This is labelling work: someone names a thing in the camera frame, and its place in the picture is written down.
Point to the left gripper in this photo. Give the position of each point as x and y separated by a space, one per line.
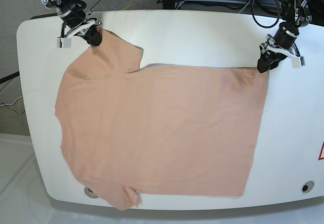
278 47

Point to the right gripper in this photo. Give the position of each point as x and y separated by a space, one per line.
83 26

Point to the peach pink T-shirt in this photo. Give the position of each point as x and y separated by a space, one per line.
161 129

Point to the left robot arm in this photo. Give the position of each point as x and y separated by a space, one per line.
291 15

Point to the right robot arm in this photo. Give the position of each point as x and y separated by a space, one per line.
63 5

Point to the black bar at left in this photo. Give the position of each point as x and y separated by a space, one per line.
9 77

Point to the red triangle sticker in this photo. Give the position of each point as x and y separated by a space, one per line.
321 155

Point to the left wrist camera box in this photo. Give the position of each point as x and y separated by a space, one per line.
298 62

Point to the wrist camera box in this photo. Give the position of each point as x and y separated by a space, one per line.
298 62
63 42

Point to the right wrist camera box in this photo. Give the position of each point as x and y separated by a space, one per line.
63 42

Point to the right table cable grommet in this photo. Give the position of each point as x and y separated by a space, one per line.
307 187

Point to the table cable grommet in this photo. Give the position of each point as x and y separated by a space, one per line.
90 193
307 187

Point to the left table cable grommet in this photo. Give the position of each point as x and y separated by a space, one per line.
90 193

